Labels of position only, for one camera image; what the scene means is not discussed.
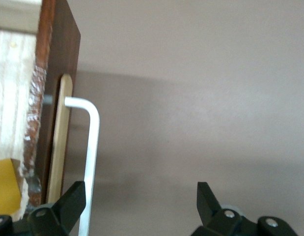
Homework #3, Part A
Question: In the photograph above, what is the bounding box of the yellow wooden block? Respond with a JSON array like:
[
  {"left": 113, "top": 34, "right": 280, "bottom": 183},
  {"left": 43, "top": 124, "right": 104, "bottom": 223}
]
[{"left": 0, "top": 158, "right": 22, "bottom": 214}]

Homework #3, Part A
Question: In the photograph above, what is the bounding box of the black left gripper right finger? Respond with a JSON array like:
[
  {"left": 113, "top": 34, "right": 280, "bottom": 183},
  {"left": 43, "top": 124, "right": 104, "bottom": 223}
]
[{"left": 191, "top": 181, "right": 299, "bottom": 236}]

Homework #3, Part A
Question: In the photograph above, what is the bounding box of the brown table cover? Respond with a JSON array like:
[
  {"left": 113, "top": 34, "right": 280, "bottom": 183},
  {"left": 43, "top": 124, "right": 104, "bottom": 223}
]
[{"left": 53, "top": 0, "right": 304, "bottom": 236}]

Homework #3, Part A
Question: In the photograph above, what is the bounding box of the white metal drawer handle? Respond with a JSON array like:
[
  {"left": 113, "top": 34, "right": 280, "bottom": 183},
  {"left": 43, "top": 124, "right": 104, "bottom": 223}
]
[{"left": 64, "top": 96, "right": 101, "bottom": 236}]

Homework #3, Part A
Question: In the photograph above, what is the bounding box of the tan handle backing plate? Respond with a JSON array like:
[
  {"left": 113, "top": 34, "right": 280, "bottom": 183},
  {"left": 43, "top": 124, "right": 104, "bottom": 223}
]
[{"left": 47, "top": 73, "right": 74, "bottom": 205}]

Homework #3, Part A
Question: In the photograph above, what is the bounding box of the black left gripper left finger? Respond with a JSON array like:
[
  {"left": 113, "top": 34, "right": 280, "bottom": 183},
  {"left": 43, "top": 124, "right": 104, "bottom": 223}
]
[{"left": 0, "top": 181, "right": 86, "bottom": 236}]

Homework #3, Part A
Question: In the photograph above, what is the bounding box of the light wood drawer brown front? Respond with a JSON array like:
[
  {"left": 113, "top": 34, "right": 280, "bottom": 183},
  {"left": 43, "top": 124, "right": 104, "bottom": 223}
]
[{"left": 0, "top": 0, "right": 82, "bottom": 222}]

